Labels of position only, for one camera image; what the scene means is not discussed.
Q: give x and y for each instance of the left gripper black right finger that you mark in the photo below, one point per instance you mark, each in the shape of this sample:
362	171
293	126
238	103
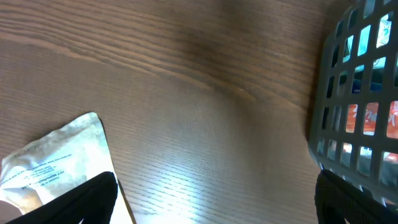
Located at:
340	202

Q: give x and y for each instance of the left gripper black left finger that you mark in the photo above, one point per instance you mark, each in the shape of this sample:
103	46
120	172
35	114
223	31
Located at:
90	203

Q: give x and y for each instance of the light teal wipes pack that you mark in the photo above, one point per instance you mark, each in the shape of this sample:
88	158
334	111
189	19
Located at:
382	39

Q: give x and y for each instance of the colourful tissue multipack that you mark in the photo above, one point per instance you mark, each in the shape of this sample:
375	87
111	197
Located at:
370	118

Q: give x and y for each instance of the beige paper pouch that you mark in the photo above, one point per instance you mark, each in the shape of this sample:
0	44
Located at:
57	163

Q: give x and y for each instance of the grey plastic lattice basket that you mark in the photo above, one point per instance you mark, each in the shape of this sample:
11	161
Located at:
367	162

